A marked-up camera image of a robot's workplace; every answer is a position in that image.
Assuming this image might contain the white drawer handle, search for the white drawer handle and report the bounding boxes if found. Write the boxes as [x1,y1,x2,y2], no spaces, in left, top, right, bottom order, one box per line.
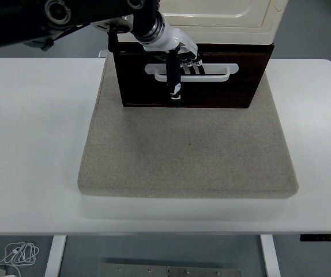
[144,62,239,83]

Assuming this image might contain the beige fabric mat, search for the beige fabric mat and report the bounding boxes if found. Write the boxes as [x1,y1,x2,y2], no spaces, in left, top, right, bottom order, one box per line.
[77,50,299,200]

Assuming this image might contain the white table leg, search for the white table leg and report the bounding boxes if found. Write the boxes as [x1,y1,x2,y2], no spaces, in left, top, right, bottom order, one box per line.
[259,234,281,277]
[43,235,67,277]

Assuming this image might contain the dark wooden drawer housing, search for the dark wooden drawer housing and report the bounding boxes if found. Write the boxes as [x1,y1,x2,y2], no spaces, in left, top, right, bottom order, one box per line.
[112,40,275,110]

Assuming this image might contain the white earphone cable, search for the white earphone cable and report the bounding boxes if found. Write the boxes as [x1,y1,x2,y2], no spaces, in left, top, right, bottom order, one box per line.
[0,241,40,275]

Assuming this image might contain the dark wooden drawer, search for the dark wooden drawer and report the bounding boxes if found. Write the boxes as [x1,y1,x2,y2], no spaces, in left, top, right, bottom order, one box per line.
[115,50,272,84]

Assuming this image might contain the black table control panel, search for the black table control panel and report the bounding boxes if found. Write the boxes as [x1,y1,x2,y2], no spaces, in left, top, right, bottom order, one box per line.
[299,234,331,242]

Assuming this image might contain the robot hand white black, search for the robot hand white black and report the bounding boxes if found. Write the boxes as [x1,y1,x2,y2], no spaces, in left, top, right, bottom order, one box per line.
[141,25,206,108]

